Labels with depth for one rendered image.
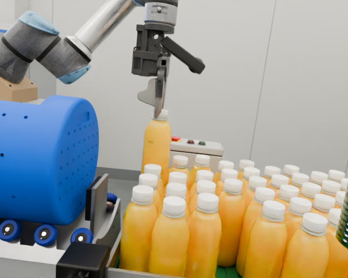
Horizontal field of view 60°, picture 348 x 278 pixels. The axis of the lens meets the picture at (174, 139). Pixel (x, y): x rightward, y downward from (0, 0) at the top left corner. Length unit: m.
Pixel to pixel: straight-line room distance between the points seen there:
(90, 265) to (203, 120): 3.01
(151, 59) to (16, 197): 0.40
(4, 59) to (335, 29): 3.31
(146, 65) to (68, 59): 0.47
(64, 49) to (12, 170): 0.61
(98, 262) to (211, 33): 3.08
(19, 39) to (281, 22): 2.91
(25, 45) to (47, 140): 0.59
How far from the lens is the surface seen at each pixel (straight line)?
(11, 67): 1.16
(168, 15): 0.72
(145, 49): 0.73
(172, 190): 0.59
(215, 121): 3.46
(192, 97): 3.40
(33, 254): 0.71
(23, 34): 1.14
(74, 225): 0.79
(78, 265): 0.53
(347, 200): 0.35
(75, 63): 1.14
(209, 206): 0.56
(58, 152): 0.60
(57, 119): 0.61
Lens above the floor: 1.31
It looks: 12 degrees down
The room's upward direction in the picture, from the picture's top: 6 degrees clockwise
